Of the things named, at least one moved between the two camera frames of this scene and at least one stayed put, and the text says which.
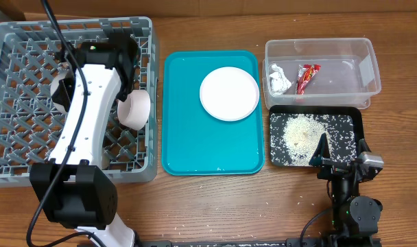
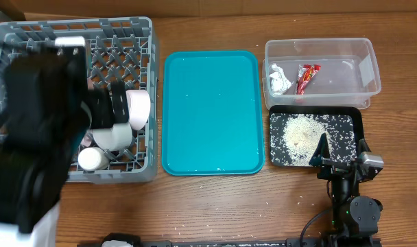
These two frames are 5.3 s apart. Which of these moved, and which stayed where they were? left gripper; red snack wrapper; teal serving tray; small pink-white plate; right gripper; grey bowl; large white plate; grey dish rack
Moved: large white plate; left gripper; grey bowl
Stayed: small pink-white plate; teal serving tray; grey dish rack; right gripper; red snack wrapper
